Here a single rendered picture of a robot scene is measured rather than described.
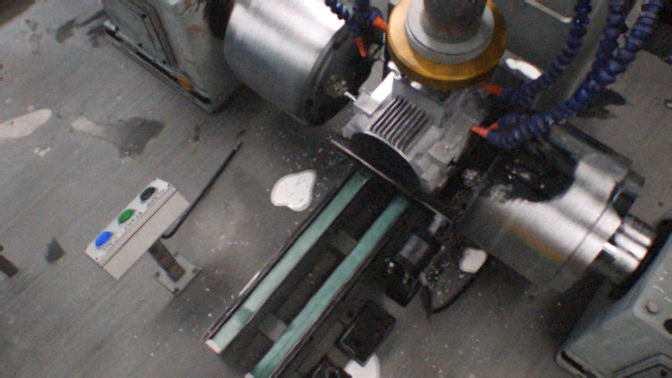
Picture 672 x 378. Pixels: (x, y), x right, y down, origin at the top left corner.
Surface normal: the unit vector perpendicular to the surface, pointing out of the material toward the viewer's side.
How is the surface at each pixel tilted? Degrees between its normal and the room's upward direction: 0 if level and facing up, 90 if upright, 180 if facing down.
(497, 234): 73
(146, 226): 52
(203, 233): 0
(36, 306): 0
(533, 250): 66
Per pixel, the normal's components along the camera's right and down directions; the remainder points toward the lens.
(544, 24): -0.62, 0.72
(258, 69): -0.59, 0.52
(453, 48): -0.02, -0.42
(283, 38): -0.35, 0.02
